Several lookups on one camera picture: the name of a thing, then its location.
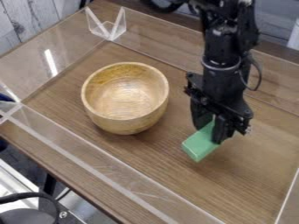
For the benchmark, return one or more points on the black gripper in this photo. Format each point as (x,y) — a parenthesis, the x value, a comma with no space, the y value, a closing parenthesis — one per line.
(217,93)

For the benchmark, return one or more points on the green rectangular block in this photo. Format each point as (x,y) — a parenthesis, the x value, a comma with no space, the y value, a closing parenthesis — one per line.
(198,145)

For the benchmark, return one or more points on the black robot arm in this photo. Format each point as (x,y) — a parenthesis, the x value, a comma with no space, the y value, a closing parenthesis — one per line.
(229,28)

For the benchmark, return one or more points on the brown wooden bowl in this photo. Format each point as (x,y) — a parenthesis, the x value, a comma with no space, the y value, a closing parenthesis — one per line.
(125,97)

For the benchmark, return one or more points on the black table leg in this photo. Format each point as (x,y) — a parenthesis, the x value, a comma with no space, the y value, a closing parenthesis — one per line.
(50,184)

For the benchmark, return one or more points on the blue object at left edge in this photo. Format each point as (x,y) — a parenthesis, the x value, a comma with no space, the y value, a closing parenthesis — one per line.
(6,98)

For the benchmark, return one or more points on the clear acrylic corner bracket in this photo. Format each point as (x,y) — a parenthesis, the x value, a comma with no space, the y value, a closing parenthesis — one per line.
(109,30)

